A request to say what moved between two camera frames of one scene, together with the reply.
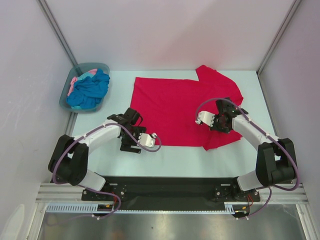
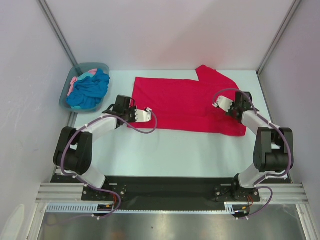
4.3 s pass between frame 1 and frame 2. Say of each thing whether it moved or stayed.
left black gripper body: moved
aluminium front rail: stayed
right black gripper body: moved
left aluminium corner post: stayed
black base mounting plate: stayed
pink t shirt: stayed
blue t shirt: stayed
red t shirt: moved
